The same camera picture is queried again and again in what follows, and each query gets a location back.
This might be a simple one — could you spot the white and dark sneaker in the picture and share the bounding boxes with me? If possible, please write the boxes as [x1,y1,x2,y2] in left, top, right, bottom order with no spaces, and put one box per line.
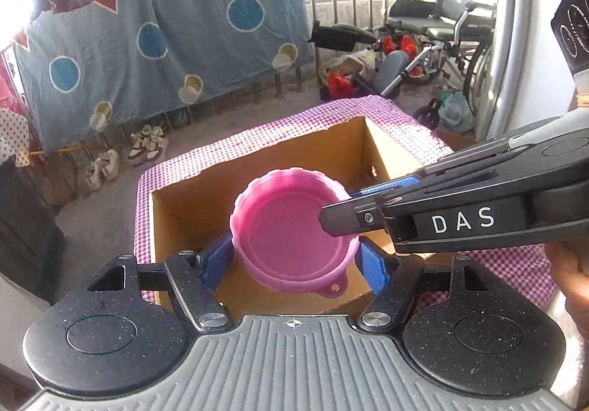
[128,126,152,163]
[146,126,169,162]

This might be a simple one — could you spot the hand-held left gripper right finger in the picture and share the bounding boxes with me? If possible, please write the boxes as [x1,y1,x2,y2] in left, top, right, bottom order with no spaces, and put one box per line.
[356,240,500,333]

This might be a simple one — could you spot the black wheelchair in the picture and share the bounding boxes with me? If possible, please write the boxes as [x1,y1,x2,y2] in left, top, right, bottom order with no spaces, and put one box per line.
[384,0,500,103]

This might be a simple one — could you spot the person's right hand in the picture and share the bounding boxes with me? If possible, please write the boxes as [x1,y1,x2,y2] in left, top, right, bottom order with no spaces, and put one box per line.
[547,240,589,334]

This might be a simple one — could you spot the yellow pole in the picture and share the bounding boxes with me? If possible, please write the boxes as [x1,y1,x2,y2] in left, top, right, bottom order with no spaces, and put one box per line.
[30,141,97,158]

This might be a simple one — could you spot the brown cardboard box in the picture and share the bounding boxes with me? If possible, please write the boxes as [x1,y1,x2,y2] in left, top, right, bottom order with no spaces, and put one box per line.
[148,116,454,319]

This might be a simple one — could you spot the blue patterned blanket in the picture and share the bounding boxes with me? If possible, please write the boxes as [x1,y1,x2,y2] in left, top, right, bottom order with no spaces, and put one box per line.
[11,0,316,154]

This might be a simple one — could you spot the dark grey cabinet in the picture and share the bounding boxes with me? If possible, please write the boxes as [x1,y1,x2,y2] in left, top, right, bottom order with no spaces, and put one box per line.
[0,153,65,306]

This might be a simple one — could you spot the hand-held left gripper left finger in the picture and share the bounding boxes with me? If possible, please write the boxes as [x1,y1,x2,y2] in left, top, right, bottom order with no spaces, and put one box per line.
[87,233,235,333]

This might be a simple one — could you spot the red plastic bag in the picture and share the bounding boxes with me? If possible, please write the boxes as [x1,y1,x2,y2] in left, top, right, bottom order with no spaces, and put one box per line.
[328,73,355,99]

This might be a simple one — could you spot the pink plastic bowl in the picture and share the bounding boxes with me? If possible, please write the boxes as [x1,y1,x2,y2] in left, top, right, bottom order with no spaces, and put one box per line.
[230,168,360,300]

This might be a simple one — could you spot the beige cloth bag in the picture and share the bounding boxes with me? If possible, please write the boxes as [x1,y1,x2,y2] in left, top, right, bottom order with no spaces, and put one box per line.
[321,49,375,87]

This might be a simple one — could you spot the pink hanging clothes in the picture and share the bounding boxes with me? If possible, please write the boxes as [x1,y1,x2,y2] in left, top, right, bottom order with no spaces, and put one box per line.
[0,49,26,115]

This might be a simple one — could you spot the white polka dot cloth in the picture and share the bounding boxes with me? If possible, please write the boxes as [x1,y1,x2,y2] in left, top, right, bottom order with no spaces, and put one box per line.
[0,109,32,168]

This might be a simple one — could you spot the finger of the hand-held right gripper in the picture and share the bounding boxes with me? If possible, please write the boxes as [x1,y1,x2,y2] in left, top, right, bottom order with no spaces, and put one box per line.
[319,140,543,255]
[349,175,423,201]

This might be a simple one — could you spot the black padded seat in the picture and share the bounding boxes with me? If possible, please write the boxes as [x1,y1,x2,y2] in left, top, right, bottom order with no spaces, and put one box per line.
[307,23,377,53]

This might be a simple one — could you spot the grey padded seat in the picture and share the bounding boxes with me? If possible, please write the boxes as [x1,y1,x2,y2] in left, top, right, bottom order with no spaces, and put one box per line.
[374,49,417,94]

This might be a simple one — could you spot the red checkered tablecloth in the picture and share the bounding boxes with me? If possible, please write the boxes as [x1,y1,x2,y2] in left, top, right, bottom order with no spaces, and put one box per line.
[133,95,560,315]

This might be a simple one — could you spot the green plastic bag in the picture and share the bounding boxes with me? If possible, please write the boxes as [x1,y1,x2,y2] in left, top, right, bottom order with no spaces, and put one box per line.
[439,92,476,132]

